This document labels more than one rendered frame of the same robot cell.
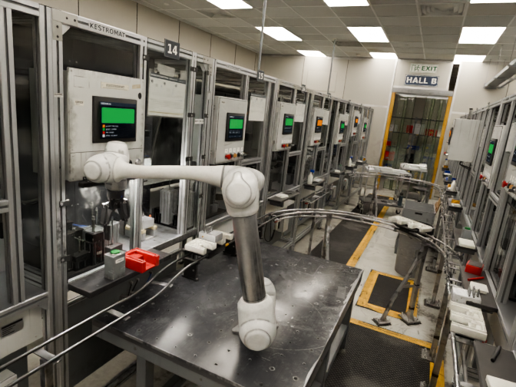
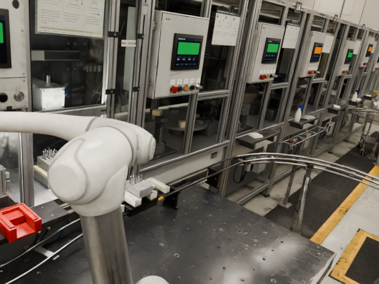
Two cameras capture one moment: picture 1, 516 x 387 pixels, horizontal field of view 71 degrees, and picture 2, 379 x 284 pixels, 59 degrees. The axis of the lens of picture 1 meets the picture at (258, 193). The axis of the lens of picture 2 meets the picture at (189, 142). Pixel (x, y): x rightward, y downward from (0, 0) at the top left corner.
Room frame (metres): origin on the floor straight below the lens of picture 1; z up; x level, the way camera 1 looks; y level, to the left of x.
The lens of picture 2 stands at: (0.77, -0.29, 1.78)
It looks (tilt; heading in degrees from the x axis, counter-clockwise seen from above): 20 degrees down; 12
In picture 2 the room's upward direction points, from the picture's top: 8 degrees clockwise
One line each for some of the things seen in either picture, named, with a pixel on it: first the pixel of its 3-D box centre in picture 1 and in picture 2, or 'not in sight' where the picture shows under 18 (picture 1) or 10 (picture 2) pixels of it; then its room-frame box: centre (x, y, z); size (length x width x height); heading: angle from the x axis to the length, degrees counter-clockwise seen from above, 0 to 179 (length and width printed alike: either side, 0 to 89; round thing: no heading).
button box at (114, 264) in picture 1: (114, 263); not in sight; (1.58, 0.64, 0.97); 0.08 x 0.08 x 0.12; 66
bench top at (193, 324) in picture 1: (254, 291); (176, 269); (2.03, -0.04, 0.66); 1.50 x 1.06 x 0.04; 156
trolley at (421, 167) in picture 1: (410, 184); not in sight; (7.87, -3.31, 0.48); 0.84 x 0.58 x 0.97; 164
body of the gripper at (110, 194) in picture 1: (115, 198); not in sight; (1.57, 0.63, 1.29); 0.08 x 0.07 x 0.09; 156
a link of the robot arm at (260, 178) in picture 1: (243, 180); (122, 143); (1.56, 0.07, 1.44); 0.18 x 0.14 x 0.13; 90
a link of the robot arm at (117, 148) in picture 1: (115, 159); not in sight; (1.56, 0.63, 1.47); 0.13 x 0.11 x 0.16; 0
